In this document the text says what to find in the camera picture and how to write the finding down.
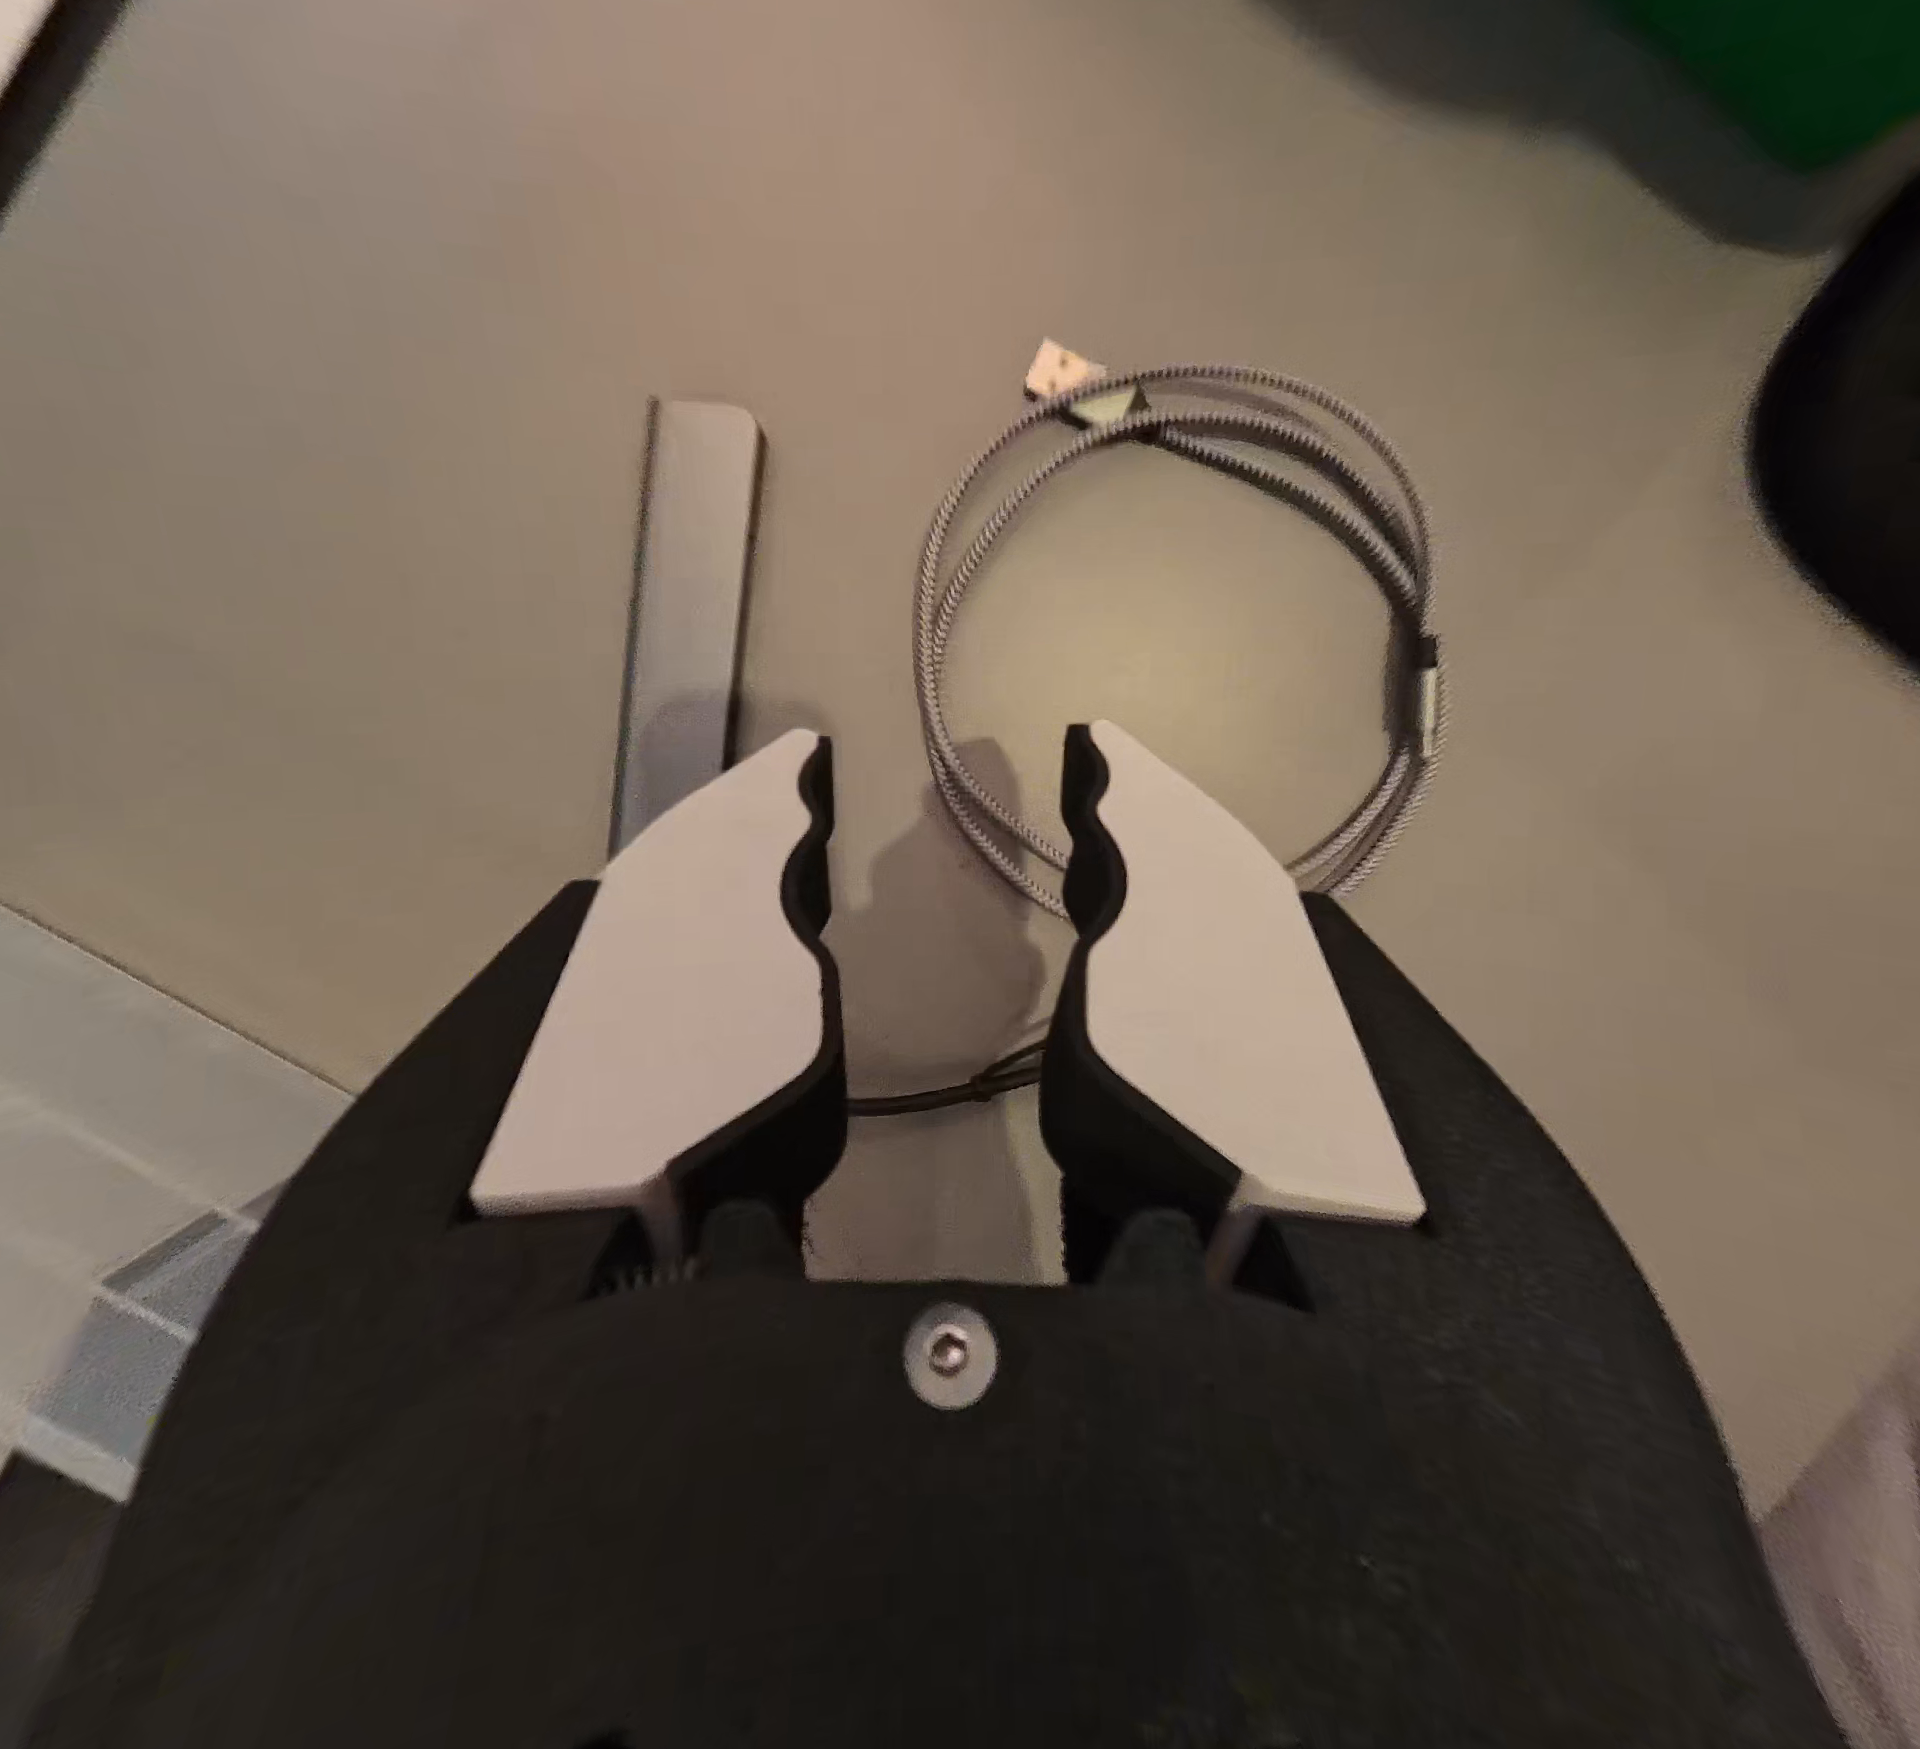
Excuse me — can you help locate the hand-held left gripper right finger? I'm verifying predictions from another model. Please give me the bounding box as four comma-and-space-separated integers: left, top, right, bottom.
1037, 721, 1428, 1228

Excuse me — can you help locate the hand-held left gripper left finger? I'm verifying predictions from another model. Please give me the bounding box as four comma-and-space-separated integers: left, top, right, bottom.
467, 729, 851, 1218

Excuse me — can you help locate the dark hub cable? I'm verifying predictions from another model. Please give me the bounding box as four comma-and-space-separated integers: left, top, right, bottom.
845, 1052, 1048, 1118

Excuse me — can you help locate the grey braided usb cable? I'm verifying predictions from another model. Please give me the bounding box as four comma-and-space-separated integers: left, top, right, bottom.
911, 339, 1445, 918

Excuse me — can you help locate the clear plastic bin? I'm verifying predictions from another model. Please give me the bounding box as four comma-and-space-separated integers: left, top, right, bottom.
0, 903, 355, 1503

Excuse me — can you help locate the black office chair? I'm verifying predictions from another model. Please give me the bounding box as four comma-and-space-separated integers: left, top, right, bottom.
1747, 196, 1920, 673

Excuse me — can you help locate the person's cream shirt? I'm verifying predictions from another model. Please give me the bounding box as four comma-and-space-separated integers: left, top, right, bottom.
1753, 1391, 1920, 1749

